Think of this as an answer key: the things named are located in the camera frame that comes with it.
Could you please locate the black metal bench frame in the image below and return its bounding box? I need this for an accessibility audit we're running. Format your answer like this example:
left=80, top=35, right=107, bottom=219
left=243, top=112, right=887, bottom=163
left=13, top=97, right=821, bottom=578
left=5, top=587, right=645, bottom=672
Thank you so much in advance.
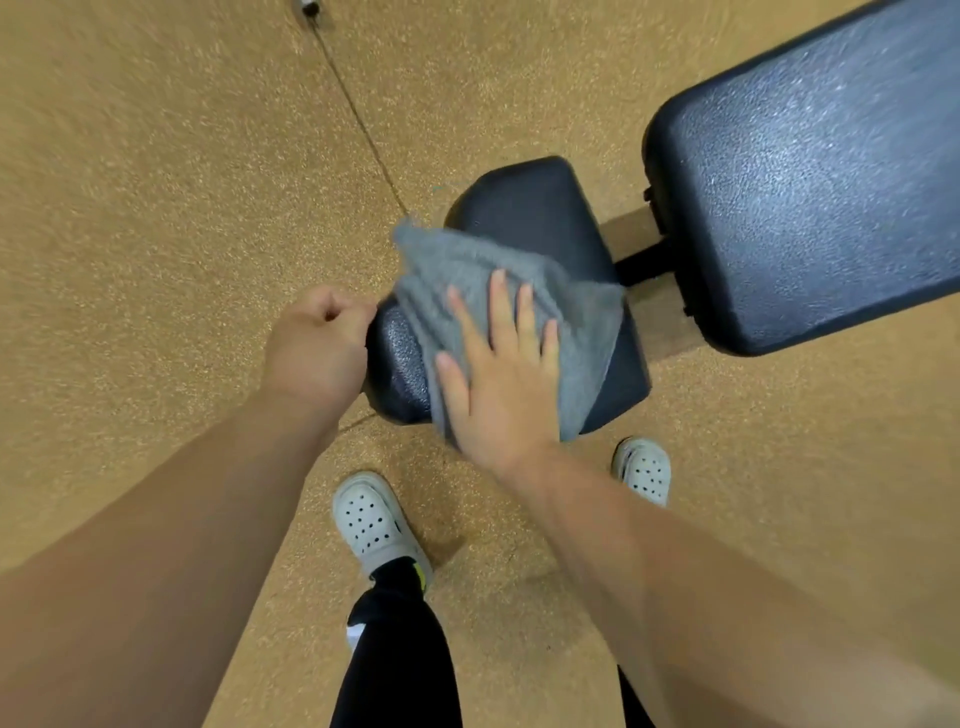
left=613, top=187, right=702, bottom=320

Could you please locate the person's right forearm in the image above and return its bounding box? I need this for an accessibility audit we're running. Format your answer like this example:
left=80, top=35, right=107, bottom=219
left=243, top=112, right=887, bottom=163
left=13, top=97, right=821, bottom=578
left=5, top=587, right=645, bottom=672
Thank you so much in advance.
left=480, top=441, right=960, bottom=728

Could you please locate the black trouser leg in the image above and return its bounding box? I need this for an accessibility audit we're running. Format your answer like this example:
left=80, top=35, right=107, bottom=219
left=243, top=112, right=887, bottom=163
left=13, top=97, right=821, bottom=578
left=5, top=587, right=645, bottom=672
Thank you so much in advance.
left=330, top=558, right=463, bottom=728
left=616, top=663, right=658, bottom=728

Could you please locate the grey cleaning cloth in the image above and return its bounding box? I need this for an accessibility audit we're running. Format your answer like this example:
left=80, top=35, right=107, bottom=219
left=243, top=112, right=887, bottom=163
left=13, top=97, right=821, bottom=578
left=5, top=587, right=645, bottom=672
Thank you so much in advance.
left=391, top=217, right=627, bottom=453

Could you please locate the white perforated clog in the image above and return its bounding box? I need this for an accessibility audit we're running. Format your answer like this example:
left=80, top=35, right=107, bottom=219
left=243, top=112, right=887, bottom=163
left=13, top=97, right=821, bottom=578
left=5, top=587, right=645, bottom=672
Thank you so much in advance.
left=332, top=471, right=434, bottom=594
left=611, top=437, right=672, bottom=510

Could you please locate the person's right hand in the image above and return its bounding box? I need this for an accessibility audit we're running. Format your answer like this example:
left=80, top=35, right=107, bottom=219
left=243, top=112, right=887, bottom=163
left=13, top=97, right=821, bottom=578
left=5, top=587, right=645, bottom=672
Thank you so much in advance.
left=435, top=270, right=564, bottom=472

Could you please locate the black padded bench seat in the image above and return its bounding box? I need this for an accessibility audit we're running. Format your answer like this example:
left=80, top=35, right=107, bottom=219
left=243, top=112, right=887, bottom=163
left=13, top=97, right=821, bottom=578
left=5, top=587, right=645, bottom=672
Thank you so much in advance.
left=363, top=156, right=652, bottom=438

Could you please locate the black padded bench backrest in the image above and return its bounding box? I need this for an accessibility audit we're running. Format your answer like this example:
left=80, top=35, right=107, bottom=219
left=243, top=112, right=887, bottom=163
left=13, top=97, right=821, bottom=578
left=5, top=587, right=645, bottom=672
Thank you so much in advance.
left=642, top=0, right=960, bottom=358

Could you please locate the person's left hand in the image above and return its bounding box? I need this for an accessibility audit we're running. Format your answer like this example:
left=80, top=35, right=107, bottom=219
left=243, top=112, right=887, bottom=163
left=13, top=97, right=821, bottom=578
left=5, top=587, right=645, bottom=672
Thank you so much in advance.
left=258, top=283, right=378, bottom=423

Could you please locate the person's left forearm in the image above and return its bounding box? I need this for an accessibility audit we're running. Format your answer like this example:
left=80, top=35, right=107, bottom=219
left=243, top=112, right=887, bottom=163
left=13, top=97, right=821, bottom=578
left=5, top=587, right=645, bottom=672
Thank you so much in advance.
left=0, top=386, right=354, bottom=728

